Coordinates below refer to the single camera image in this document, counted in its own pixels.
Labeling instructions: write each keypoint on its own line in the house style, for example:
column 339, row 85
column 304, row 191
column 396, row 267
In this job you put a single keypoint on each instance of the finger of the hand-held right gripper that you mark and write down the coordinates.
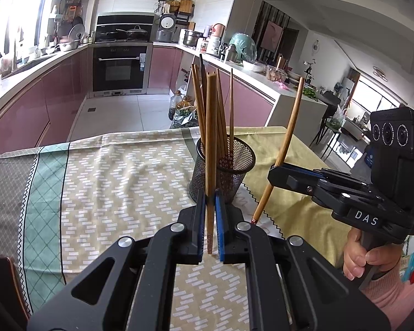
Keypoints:
column 307, row 171
column 296, row 181

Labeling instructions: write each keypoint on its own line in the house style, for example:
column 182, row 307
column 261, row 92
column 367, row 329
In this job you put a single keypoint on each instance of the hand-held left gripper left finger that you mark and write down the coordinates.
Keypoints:
column 202, row 224

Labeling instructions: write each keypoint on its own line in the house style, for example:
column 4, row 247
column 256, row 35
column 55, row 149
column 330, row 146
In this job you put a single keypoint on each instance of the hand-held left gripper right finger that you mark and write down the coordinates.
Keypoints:
column 220, row 227

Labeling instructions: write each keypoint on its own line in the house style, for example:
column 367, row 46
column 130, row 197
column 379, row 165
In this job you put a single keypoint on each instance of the black mesh utensil holder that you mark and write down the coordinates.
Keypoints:
column 238, row 176

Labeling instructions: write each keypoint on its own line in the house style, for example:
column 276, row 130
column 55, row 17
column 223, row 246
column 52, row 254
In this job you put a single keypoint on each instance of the dark grey chopstick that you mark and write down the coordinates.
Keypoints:
column 202, row 76

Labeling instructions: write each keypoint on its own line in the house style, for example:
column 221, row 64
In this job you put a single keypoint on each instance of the person's right forearm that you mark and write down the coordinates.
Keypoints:
column 393, row 296

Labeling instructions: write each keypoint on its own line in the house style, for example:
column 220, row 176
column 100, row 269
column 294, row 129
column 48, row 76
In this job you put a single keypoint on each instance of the person's right hand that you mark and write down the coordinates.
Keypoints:
column 353, row 255

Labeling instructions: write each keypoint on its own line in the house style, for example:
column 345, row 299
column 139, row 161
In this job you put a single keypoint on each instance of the yellow tablecloth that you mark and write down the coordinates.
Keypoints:
column 296, row 222

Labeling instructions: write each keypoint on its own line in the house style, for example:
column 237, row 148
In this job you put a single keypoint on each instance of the white plastic bag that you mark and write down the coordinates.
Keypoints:
column 338, row 119

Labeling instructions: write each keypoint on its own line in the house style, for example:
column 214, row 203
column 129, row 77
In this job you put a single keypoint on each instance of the dark dining chair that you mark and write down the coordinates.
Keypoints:
column 331, row 98

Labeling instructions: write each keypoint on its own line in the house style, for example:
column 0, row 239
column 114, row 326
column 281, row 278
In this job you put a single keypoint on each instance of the beige patterned tablecloth green stripe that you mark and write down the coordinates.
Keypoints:
column 124, row 179

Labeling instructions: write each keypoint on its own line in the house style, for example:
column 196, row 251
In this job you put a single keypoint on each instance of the round ceiling lamp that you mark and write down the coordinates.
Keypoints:
column 380, row 73

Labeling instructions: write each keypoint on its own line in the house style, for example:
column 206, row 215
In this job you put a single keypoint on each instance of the bag of green vegetables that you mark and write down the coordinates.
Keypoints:
column 186, row 119

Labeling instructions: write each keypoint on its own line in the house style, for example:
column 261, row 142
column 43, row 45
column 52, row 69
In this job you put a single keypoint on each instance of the dark oil bottle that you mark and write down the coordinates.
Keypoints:
column 175, row 107

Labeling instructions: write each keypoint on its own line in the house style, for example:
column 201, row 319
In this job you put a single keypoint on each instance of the yellow oil bottle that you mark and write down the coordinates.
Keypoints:
column 187, row 103

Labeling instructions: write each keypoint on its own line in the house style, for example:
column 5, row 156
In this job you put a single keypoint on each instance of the green bagged appliance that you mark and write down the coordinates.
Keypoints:
column 243, row 46

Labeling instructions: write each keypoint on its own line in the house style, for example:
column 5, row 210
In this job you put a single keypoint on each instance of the white canister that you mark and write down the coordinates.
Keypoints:
column 213, row 44

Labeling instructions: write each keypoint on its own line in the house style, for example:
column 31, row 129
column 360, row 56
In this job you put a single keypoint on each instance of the pink kettle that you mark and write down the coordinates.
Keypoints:
column 219, row 30

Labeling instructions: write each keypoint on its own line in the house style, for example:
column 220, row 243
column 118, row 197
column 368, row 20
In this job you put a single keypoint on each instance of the steel stock pot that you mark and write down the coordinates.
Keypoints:
column 192, row 38

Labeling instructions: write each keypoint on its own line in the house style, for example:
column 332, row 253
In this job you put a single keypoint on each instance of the black built-in oven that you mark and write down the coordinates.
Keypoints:
column 119, row 69

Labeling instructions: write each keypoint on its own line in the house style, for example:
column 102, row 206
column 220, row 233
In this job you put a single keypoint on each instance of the pink kitchen base cabinets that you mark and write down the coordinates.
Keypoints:
column 62, row 89

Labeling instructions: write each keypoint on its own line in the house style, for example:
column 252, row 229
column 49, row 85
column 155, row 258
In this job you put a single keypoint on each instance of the white rice cooker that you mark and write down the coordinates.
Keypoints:
column 165, row 29

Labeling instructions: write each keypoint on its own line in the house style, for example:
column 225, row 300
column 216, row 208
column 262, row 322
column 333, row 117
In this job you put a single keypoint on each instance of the brown wooden chair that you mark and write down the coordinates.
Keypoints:
column 10, row 282

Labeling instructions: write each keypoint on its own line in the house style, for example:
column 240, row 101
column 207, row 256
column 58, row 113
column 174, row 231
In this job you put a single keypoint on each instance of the black pot with lid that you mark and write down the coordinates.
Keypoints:
column 137, row 32

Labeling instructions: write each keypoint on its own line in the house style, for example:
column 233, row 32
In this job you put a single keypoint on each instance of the wooden cutting board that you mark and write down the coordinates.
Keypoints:
column 186, row 6

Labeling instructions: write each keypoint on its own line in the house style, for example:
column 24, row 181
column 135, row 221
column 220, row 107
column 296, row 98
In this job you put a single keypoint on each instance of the black wok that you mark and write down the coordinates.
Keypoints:
column 112, row 35

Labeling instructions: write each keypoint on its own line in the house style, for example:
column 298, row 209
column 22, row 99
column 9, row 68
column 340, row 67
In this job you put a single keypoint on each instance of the black integrated stove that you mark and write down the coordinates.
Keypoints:
column 124, row 19

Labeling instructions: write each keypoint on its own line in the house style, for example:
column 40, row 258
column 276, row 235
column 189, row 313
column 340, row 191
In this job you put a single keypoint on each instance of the metal mixing bowl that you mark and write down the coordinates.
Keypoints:
column 69, row 45

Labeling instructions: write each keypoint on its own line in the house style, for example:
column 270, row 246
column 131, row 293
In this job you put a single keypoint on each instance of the metal pan lid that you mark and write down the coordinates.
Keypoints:
column 76, row 31

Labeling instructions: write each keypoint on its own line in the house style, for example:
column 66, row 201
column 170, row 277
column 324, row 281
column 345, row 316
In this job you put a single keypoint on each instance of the kitchen window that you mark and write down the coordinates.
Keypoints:
column 20, row 13

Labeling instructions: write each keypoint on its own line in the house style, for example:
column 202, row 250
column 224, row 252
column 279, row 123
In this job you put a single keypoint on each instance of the wall fan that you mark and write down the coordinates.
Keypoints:
column 316, row 47

